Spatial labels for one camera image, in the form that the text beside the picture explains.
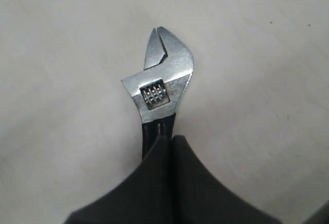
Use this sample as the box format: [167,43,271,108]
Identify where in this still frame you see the adjustable wrench black handle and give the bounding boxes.
[121,27,194,157]

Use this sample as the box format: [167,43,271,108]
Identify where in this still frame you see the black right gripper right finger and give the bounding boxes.
[172,135,280,223]

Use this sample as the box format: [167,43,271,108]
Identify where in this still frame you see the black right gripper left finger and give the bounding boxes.
[65,136,174,223]

